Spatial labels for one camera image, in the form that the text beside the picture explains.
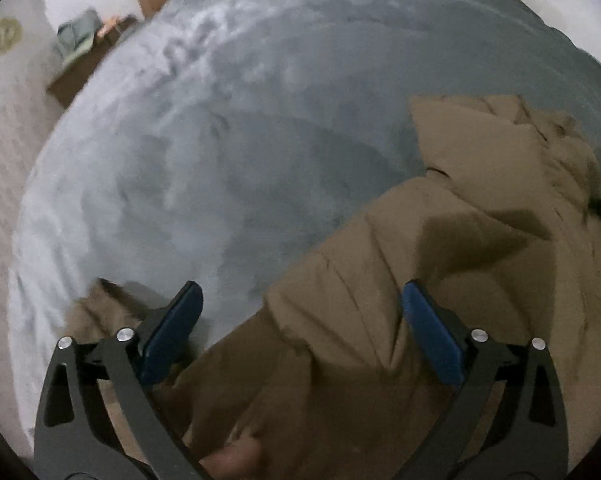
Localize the grey plush blanket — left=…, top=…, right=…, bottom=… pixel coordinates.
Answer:
left=5, top=0, right=601, bottom=456

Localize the green cloth bag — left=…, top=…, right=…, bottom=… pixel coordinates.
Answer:
left=55, top=8, right=104, bottom=68

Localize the brown wooden nightstand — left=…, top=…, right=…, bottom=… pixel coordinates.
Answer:
left=47, top=15, right=141, bottom=108

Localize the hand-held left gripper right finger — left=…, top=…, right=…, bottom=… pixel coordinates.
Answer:
left=401, top=280, right=569, bottom=480

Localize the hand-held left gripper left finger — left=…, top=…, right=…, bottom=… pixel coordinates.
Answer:
left=33, top=280, right=216, bottom=480

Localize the flower cat wall sticker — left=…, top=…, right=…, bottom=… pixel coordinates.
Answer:
left=0, top=17, right=24, bottom=56

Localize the brown quilted down jacket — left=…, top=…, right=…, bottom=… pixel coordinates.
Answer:
left=63, top=94, right=601, bottom=480

